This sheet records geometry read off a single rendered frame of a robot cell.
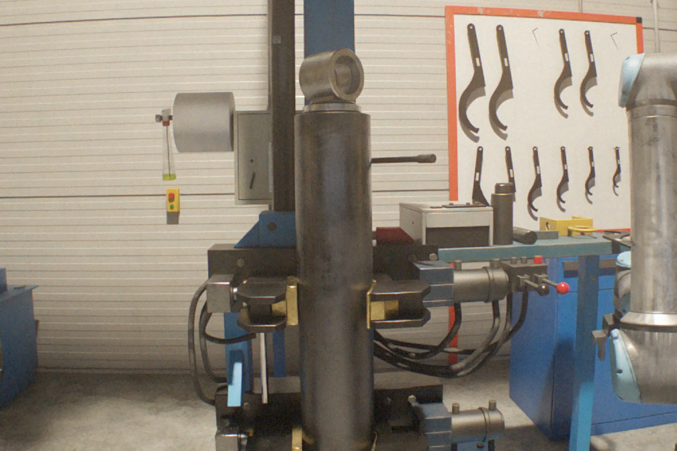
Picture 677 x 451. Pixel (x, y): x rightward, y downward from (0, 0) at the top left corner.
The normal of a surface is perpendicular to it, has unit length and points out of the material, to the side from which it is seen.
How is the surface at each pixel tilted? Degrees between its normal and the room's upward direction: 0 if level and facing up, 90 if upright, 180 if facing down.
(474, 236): 90
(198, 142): 139
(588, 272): 90
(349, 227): 90
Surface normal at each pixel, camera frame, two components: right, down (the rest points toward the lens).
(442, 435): 0.09, 0.02
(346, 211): 0.37, 0.01
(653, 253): -0.59, -0.14
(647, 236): -0.79, -0.12
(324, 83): -0.60, 0.45
